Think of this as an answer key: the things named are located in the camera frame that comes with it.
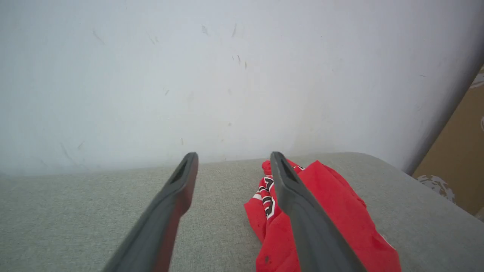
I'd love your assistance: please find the grey fabric sofa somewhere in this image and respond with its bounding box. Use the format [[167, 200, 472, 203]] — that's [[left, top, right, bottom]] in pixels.
[[0, 152, 484, 272]]

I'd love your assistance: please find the red basketball jersey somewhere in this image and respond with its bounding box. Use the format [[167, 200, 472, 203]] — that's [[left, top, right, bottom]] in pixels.
[[244, 159, 402, 272]]

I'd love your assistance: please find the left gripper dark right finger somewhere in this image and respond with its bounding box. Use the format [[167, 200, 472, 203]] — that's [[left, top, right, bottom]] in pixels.
[[270, 151, 367, 272]]

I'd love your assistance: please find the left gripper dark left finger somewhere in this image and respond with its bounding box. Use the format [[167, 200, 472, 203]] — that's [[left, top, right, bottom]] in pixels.
[[102, 152, 199, 272]]

